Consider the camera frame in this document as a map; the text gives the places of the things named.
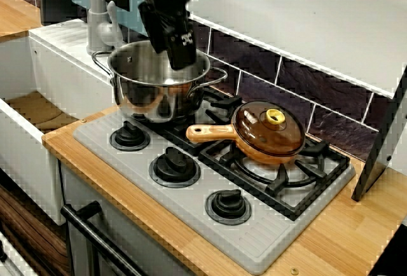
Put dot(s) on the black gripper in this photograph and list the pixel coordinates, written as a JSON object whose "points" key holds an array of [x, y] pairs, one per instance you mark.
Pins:
{"points": [[162, 18]]}

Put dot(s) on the stainless steel pot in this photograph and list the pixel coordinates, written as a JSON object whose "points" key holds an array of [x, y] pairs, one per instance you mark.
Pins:
{"points": [[152, 98]]}

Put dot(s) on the brown glass lid yellow knob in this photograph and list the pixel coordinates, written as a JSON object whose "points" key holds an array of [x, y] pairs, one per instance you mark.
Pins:
{"points": [[254, 129]]}

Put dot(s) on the grey toy faucet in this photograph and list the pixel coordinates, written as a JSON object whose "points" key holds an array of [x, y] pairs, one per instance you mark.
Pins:
{"points": [[98, 18]]}

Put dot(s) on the black stove knob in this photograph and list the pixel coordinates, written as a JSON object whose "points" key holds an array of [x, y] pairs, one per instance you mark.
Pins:
{"points": [[227, 206], [129, 136], [175, 166]]}

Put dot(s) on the dark tile backsplash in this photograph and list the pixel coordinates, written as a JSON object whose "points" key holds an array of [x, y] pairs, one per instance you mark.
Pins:
{"points": [[286, 88]]}

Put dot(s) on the white kitchen back panel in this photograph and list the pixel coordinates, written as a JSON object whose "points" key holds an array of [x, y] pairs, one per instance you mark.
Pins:
{"points": [[302, 18]]}

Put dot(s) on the wooden sink side countertop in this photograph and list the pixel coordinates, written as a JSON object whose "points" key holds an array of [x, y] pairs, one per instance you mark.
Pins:
{"points": [[16, 15]]}

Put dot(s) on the white sink basin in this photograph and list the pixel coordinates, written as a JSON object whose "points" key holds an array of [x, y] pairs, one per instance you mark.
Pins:
{"points": [[28, 161]]}

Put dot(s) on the black burner grate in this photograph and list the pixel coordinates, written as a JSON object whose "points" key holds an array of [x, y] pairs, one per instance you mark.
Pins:
{"points": [[286, 190]]}

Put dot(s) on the white oven door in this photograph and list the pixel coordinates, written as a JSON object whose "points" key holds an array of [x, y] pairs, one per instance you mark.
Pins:
{"points": [[127, 234]]}

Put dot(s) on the grey stove top plate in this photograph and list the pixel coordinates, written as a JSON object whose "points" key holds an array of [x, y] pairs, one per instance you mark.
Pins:
{"points": [[254, 238]]}

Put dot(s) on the black kitchen side panel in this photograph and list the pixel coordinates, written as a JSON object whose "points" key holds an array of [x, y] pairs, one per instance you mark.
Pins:
{"points": [[381, 142]]}

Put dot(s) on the wooden stove countertop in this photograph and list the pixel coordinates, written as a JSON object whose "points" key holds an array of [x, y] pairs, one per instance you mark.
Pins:
{"points": [[334, 247]]}

